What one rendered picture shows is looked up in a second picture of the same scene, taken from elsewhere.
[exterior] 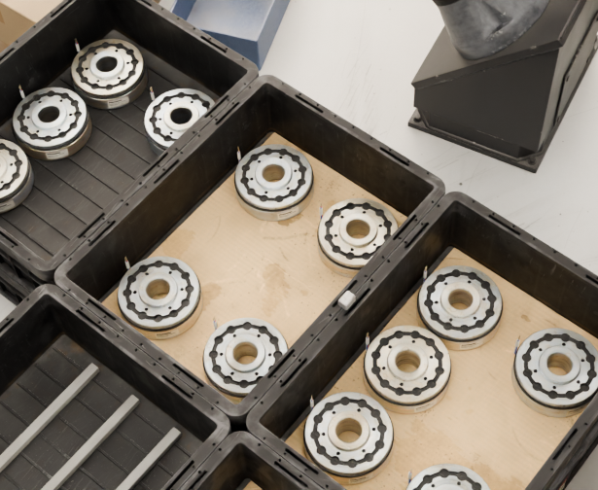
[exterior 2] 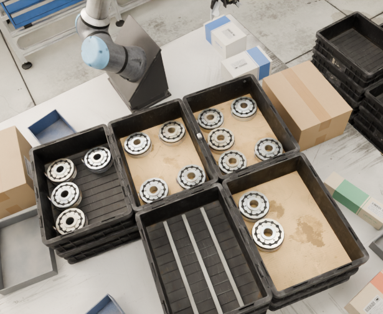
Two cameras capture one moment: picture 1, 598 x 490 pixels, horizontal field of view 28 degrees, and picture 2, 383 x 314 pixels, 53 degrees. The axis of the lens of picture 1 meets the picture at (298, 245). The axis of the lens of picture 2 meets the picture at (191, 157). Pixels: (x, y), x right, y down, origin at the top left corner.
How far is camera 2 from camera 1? 0.68 m
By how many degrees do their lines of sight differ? 28
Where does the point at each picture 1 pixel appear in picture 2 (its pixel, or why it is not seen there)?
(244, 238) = (149, 162)
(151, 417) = (191, 214)
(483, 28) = (137, 66)
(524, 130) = (162, 85)
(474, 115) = (148, 94)
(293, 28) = (76, 127)
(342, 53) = (96, 119)
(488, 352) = (226, 121)
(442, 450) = (248, 145)
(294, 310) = (182, 161)
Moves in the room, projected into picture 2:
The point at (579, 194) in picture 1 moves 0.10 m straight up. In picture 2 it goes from (185, 90) to (182, 74)
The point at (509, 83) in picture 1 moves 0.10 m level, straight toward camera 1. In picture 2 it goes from (152, 75) to (169, 85)
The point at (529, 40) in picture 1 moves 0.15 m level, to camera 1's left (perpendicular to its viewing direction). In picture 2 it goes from (151, 58) to (132, 83)
